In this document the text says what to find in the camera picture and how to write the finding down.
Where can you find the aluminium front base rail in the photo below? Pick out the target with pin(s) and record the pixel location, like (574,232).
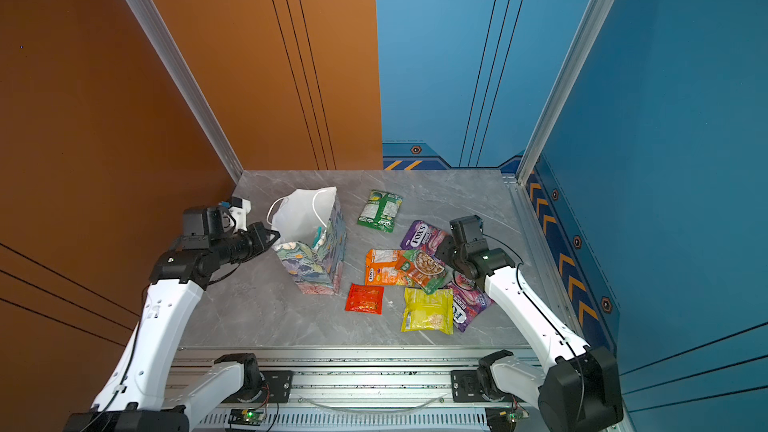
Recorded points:
(373,388)

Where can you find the purple Fox's berries candy bag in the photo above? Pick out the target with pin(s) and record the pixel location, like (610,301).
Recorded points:
(468,301)

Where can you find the green orange cereal packet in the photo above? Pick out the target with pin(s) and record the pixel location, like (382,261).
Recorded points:
(423,270)

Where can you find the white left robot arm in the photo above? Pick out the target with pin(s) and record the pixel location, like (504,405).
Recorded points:
(133,399)

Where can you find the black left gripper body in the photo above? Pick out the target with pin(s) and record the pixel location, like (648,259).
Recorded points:
(240,248)

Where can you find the floral paper gift bag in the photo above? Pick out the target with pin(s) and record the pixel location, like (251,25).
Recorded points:
(312,239)

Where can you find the red snack packet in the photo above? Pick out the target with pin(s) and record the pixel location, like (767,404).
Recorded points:
(365,299)

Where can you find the right circuit board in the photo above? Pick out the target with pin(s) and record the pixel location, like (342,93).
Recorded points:
(505,419)

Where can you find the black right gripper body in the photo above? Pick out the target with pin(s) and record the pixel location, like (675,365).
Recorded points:
(447,249)

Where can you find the aluminium corner post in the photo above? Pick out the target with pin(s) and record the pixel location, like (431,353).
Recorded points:
(582,43)
(166,48)

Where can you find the aluminium corner post right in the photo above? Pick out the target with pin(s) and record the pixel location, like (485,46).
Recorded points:
(582,43)

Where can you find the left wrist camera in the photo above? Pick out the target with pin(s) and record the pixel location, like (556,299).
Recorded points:
(235,212)

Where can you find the aluminium table edge rail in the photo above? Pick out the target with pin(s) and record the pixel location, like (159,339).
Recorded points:
(525,240)

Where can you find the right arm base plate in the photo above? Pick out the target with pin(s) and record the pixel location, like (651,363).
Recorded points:
(462,385)

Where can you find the aluminium corner post left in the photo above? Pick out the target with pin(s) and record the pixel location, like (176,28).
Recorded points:
(166,48)

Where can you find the green lime candy bag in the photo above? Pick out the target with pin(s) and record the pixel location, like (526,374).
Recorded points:
(380,211)

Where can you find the left green circuit board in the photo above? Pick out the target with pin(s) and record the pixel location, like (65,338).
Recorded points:
(246,417)

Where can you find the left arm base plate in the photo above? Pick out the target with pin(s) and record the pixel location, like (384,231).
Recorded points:
(271,386)

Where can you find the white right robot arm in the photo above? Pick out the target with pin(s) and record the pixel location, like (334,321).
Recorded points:
(575,386)

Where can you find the yellow snack packet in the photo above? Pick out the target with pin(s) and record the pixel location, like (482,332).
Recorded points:
(428,312)

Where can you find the orange Fox's candy bag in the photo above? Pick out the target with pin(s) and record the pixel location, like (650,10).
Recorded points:
(381,269)

